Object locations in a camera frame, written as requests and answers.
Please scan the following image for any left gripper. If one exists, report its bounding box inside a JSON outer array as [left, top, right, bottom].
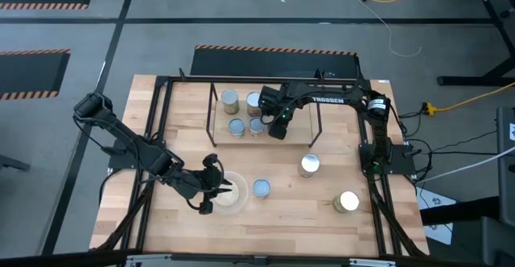
[[175, 153, 233, 216]]

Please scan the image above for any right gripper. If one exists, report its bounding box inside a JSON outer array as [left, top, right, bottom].
[[259, 82, 309, 140]]

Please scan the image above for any large blue tomato can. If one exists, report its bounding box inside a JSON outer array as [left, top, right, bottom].
[[245, 91, 262, 118]]

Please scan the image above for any small oranges tin can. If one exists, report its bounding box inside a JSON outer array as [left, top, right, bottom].
[[228, 117, 246, 139]]

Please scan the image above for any olive tan label can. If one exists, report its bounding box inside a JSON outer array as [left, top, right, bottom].
[[220, 88, 241, 116]]

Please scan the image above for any blue white peaches can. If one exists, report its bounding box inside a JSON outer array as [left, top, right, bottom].
[[297, 153, 321, 179]]

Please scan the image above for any green label tin can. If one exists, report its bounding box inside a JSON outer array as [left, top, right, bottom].
[[332, 190, 361, 215]]

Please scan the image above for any white plastic bowl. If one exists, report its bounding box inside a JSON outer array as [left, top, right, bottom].
[[208, 170, 249, 216]]

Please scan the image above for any grey chair leg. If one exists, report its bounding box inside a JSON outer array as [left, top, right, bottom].
[[0, 154, 31, 172]]

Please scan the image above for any white paper sheet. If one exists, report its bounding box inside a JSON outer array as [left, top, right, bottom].
[[416, 186, 458, 246]]

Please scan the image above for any grey cabinet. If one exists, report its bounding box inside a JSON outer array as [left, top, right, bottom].
[[496, 105, 515, 224]]

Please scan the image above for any wooden shelf black metal frame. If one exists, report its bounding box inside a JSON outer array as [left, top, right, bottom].
[[205, 81, 323, 149]]

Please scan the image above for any black aluminium table frame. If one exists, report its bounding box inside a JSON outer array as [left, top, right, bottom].
[[90, 68, 430, 260]]

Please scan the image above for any silver aluminium bracket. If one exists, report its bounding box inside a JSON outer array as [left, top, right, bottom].
[[348, 257, 398, 267], [124, 253, 175, 267]]

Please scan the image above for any thin white cable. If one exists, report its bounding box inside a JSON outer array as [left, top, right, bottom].
[[344, 0, 423, 58]]

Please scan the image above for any black desk leg frame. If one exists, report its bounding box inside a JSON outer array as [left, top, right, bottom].
[[436, 0, 515, 88]]

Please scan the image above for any thick grey cable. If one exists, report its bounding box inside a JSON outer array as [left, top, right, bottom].
[[416, 146, 515, 183]]

